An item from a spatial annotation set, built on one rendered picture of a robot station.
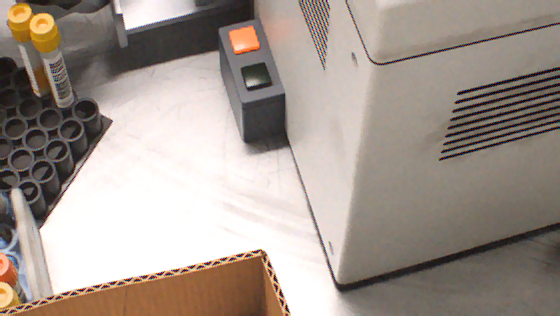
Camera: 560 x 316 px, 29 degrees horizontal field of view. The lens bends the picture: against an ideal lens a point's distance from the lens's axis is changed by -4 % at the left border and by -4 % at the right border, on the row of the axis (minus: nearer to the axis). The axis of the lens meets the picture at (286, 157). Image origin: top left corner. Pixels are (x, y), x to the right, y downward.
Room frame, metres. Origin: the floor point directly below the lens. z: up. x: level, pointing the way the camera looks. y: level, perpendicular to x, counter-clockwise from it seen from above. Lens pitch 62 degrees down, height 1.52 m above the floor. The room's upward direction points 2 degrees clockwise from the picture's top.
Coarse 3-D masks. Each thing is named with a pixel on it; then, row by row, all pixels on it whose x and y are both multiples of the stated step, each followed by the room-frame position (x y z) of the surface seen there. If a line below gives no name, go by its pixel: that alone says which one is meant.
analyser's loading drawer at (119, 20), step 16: (112, 0) 0.42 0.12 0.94; (128, 0) 0.43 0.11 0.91; (144, 0) 0.43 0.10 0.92; (160, 0) 0.43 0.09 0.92; (176, 0) 0.43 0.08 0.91; (192, 0) 0.43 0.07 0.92; (208, 0) 0.43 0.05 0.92; (224, 0) 0.43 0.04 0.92; (240, 0) 0.43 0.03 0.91; (128, 16) 0.42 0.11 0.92; (144, 16) 0.42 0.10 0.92; (160, 16) 0.42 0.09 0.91; (176, 16) 0.42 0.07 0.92; (192, 16) 0.42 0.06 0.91; (128, 32) 0.41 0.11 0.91
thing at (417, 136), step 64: (256, 0) 0.42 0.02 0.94; (320, 0) 0.31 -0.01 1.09; (384, 0) 0.25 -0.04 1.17; (448, 0) 0.26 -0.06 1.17; (512, 0) 0.27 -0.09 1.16; (320, 64) 0.30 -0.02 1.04; (384, 64) 0.25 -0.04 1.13; (448, 64) 0.26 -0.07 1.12; (512, 64) 0.27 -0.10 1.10; (256, 128) 0.35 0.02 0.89; (320, 128) 0.30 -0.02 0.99; (384, 128) 0.25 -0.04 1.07; (448, 128) 0.26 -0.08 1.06; (512, 128) 0.27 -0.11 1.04; (320, 192) 0.29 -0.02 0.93; (384, 192) 0.25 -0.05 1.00; (448, 192) 0.27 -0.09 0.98; (512, 192) 0.28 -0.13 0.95; (384, 256) 0.26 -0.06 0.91
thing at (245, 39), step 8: (232, 32) 0.40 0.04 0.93; (240, 32) 0.40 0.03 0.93; (248, 32) 0.40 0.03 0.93; (232, 40) 0.39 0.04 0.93; (240, 40) 0.39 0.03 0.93; (248, 40) 0.39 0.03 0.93; (256, 40) 0.39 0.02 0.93; (240, 48) 0.39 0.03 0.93; (248, 48) 0.39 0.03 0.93; (256, 48) 0.39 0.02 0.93
